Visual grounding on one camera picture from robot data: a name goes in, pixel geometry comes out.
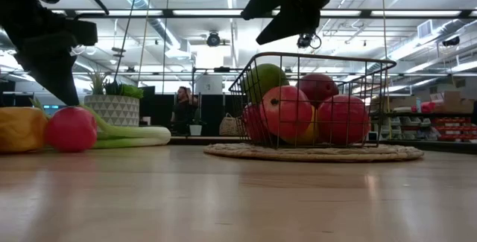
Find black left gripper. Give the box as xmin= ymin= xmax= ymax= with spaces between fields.
xmin=0 ymin=0 xmax=80 ymax=106

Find bright red tomato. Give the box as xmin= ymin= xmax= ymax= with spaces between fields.
xmin=44 ymin=106 xmax=98 ymax=153

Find yellow bell pepper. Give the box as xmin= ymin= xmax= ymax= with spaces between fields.
xmin=0 ymin=106 xmax=48 ymax=153

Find dark red apple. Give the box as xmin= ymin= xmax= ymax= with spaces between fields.
xmin=296 ymin=73 xmax=340 ymax=105

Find large red apple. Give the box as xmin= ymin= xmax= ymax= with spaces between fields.
xmin=259 ymin=84 xmax=314 ymax=144

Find small red fruit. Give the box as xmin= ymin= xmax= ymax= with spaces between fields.
xmin=241 ymin=102 xmax=271 ymax=144

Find yellow lemon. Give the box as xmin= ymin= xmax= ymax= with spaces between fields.
xmin=294 ymin=106 xmax=321 ymax=146

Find small woven basket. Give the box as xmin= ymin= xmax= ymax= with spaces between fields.
xmin=218 ymin=112 xmax=241 ymax=137

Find potted plant patterned white pot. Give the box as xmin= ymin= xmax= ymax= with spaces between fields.
xmin=83 ymin=69 xmax=145 ymax=127

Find round black ceiling lamp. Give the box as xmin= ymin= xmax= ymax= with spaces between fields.
xmin=206 ymin=31 xmax=221 ymax=47

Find black overhead rig bar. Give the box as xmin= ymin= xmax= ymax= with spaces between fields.
xmin=48 ymin=8 xmax=477 ymax=20

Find green leek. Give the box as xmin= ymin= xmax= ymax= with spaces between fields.
xmin=29 ymin=96 xmax=172 ymax=150

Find person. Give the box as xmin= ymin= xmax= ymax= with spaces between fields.
xmin=170 ymin=85 xmax=200 ymax=136

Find small white plant pot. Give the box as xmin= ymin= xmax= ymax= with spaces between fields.
xmin=188 ymin=107 xmax=204 ymax=137

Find round woven placemat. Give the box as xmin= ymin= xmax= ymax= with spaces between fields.
xmin=203 ymin=141 xmax=425 ymax=163

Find cardboard box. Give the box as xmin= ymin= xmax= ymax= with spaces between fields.
xmin=428 ymin=91 xmax=476 ymax=115

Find shelf with red bins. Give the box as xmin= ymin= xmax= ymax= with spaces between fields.
xmin=372 ymin=111 xmax=477 ymax=142

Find black overhead camera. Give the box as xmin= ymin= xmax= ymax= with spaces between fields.
xmin=297 ymin=32 xmax=322 ymax=50

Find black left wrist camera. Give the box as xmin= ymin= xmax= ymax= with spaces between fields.
xmin=65 ymin=18 xmax=98 ymax=48

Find black wire basket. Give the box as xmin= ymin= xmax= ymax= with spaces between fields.
xmin=227 ymin=51 xmax=398 ymax=150

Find black hanging cable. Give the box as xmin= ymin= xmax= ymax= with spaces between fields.
xmin=113 ymin=0 xmax=142 ymax=83

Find yellow hanging rope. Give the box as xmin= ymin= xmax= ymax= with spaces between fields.
xmin=379 ymin=0 xmax=392 ymax=141
xmin=137 ymin=0 xmax=154 ymax=77

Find black table frame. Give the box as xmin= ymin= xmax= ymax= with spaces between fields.
xmin=169 ymin=136 xmax=477 ymax=156

